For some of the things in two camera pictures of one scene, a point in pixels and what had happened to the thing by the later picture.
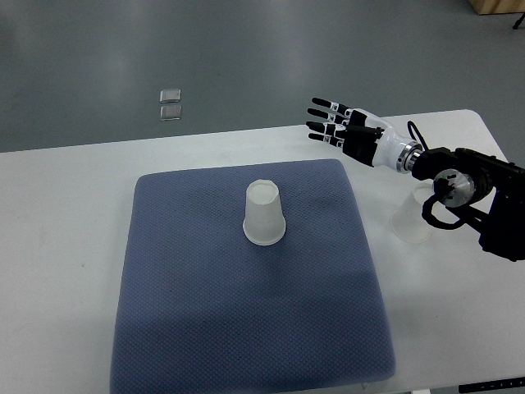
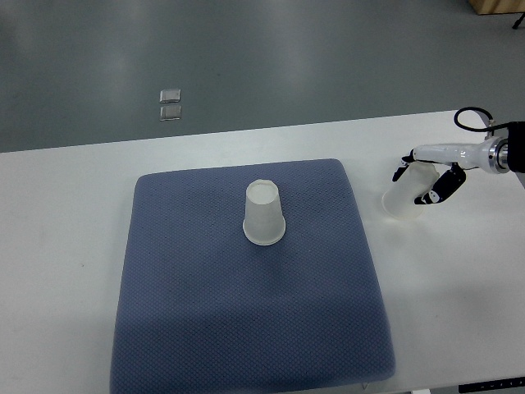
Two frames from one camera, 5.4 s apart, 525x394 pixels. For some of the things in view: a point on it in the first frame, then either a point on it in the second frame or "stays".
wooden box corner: x=498 y=6 stays
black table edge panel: x=490 y=385 stays
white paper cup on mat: x=264 y=222 stays
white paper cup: x=407 y=222 to x=399 y=202
